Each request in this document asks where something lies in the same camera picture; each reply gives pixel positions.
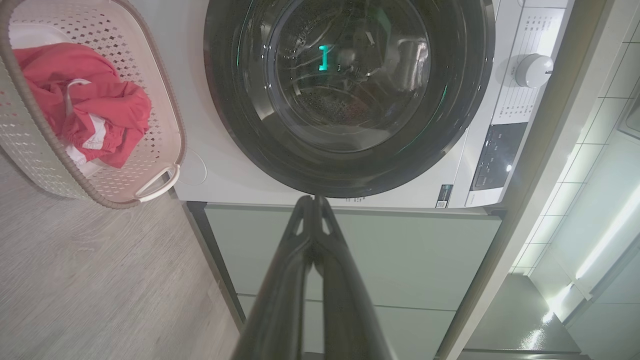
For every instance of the dark QR code sticker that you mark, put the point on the dark QR code sticker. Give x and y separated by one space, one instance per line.
444 196

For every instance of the white front-load washing machine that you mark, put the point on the white front-load washing machine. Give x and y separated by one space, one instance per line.
225 175

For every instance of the round glass washing machine door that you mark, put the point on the round glass washing machine door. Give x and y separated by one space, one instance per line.
350 100

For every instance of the pale green cabinet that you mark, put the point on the pale green cabinet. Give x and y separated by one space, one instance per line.
400 250

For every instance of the round white filter cover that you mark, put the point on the round white filter cover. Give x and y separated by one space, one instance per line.
197 170

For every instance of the red and white garment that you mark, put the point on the red and white garment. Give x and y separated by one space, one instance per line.
75 90

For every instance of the white round control knob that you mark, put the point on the white round control knob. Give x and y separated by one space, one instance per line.
532 70

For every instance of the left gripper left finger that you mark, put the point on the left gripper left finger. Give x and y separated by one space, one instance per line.
280 310

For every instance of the pale countertop slab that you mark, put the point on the pale countertop slab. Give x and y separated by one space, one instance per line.
545 150

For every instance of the dark washer display panel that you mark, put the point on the dark washer display panel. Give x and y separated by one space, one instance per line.
500 155

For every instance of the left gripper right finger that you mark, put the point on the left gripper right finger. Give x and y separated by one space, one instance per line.
350 310

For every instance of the cream perforated laundry basket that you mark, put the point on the cream perforated laundry basket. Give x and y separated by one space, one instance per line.
160 75

